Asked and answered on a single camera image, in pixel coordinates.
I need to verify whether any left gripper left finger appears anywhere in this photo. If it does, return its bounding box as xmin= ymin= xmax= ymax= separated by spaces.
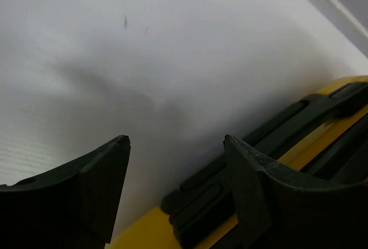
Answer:
xmin=1 ymin=135 xmax=131 ymax=248

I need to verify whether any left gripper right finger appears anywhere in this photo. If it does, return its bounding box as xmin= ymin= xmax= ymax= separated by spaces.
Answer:
xmin=224 ymin=135 xmax=367 ymax=248

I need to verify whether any yellow hard-shell suitcase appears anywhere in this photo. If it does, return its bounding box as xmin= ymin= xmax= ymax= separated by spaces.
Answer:
xmin=112 ymin=76 xmax=367 ymax=248

